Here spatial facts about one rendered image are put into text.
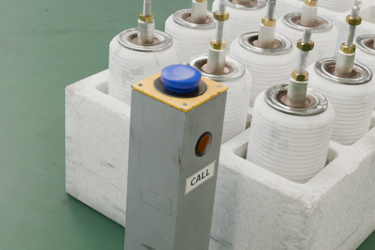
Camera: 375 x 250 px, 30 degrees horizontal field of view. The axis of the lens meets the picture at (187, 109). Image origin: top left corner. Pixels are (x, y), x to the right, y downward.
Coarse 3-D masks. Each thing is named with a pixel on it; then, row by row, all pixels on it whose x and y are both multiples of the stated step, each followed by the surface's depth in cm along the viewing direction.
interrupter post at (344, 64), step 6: (342, 54) 89; (348, 54) 89; (354, 54) 89; (336, 60) 90; (342, 60) 89; (348, 60) 89; (336, 66) 90; (342, 66) 89; (348, 66) 89; (336, 72) 90; (342, 72) 90; (348, 72) 90
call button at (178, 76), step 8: (176, 64) 70; (168, 72) 68; (176, 72) 69; (184, 72) 69; (192, 72) 69; (168, 80) 68; (176, 80) 67; (184, 80) 67; (192, 80) 68; (200, 80) 69; (168, 88) 68; (176, 88) 68; (184, 88) 67; (192, 88) 68
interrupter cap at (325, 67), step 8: (320, 64) 92; (328, 64) 92; (360, 64) 93; (320, 72) 89; (328, 72) 90; (352, 72) 91; (360, 72) 91; (368, 72) 91; (336, 80) 88; (344, 80) 88; (352, 80) 88; (360, 80) 88; (368, 80) 89
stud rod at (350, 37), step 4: (352, 8) 87; (356, 8) 86; (352, 12) 87; (356, 12) 86; (352, 16) 87; (356, 16) 87; (348, 28) 88; (352, 28) 88; (348, 32) 88; (352, 32) 88; (348, 36) 88; (352, 36) 88; (348, 40) 88; (352, 40) 88; (348, 44) 89; (352, 44) 89
